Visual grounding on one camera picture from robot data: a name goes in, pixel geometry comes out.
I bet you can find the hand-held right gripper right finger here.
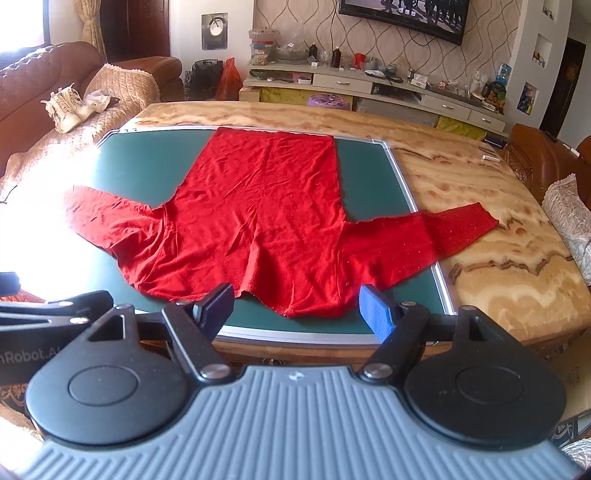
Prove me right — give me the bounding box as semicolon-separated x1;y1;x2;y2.
359;284;504;383

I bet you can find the brown leather armchair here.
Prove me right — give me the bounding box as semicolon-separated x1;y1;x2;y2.
505;122;591;208

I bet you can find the glass jar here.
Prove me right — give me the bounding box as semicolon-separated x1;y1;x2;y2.
249;28;278;65

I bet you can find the dark wooden door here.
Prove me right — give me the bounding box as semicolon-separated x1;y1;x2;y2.
106;0;169;63
540;37;587;139

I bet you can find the beige curtain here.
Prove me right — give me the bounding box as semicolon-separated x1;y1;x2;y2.
76;0;109;63

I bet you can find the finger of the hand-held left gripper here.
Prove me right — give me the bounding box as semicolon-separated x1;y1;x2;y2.
0;272;114;329

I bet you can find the colourful wall picture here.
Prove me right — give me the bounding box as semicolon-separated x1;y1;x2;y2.
517;82;539;115

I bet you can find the brown leather sofa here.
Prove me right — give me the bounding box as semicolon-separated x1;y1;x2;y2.
0;41;185;185

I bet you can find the green mat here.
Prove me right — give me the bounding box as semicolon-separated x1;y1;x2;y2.
95;124;458;344

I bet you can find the white TV cabinet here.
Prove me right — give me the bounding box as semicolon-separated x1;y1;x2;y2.
242;62;509;134

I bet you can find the purple stool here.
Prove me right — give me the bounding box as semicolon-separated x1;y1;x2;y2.
307;93;352;110

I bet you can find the black bag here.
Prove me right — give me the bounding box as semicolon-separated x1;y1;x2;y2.
187;59;225;100

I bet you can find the beige quilted sofa cover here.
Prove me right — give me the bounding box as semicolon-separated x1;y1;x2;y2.
0;62;162;199

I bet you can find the red sweater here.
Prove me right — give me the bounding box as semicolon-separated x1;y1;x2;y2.
65;127;499;319

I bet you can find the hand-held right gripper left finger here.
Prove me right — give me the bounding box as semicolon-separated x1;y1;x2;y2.
88;283;235;383

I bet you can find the lace cushion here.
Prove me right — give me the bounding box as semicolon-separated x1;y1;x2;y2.
542;174;591;273

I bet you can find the colourful toy package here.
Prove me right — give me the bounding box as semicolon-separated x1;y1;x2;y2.
482;62;513;114

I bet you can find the wall television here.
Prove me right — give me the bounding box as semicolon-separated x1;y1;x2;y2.
339;0;469;45

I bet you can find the white cloth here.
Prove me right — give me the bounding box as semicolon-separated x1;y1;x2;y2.
76;90;112;116

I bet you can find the red plastic bag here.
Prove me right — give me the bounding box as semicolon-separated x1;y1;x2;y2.
216;58;243;100

